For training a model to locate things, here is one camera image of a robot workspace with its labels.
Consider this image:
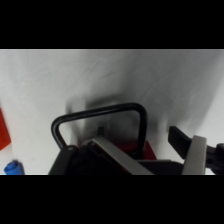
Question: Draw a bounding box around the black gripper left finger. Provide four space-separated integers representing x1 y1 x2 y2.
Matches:
48 144 80 176

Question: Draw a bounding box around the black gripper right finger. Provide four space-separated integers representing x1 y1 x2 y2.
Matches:
167 125 224 168

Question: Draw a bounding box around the light wooden drawer box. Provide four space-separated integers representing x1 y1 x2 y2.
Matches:
78 135 208 176

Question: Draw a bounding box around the red cube block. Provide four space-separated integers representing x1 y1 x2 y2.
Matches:
0 107 13 152

